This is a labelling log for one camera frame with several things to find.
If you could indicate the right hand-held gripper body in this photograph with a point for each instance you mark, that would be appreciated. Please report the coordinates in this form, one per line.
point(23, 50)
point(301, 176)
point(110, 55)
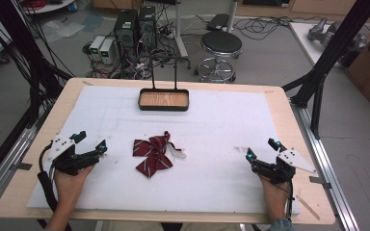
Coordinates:
point(277, 168)

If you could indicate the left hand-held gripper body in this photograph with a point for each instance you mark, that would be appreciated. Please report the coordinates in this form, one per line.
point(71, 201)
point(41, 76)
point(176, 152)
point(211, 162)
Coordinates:
point(65, 157)

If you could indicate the dark red striped bow tie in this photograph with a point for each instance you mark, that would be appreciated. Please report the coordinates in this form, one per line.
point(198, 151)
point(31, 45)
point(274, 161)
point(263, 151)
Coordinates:
point(154, 154)

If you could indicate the person's right hand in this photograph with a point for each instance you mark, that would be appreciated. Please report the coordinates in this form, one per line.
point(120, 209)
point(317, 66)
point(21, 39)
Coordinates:
point(274, 195)

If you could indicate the person's left hand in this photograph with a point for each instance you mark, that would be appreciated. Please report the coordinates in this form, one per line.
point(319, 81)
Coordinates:
point(69, 184)

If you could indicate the grey tape piece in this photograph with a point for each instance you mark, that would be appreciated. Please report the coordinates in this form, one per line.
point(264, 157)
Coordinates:
point(24, 166)
point(319, 181)

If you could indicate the thin wooden stick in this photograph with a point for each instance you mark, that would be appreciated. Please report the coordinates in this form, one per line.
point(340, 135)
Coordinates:
point(308, 208)

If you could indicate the white foam mat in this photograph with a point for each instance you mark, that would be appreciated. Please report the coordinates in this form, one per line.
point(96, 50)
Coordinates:
point(205, 134)

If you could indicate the black stand with wooden tray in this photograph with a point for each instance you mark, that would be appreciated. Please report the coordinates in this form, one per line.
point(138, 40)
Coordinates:
point(163, 100)

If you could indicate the white power supply unit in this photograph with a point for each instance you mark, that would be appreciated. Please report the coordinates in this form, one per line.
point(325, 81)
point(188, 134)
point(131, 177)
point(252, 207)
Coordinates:
point(107, 50)
point(96, 45)

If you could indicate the black round stool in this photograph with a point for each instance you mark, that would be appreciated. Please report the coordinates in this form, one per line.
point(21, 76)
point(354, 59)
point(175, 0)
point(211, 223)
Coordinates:
point(221, 42)

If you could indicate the black computer tower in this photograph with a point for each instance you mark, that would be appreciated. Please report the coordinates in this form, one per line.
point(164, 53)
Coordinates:
point(126, 30)
point(147, 27)

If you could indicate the flat black box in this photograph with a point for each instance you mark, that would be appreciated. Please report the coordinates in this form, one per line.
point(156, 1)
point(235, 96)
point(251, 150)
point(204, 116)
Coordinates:
point(217, 21)

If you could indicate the white table leg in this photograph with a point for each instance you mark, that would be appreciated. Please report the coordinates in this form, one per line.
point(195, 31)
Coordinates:
point(180, 32)

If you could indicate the aluminium rail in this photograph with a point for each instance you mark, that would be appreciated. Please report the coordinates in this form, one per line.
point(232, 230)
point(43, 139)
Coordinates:
point(326, 166)
point(3, 173)

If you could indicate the black metal frame post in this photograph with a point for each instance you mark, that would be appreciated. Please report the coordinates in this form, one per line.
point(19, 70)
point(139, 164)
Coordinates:
point(22, 41)
point(334, 48)

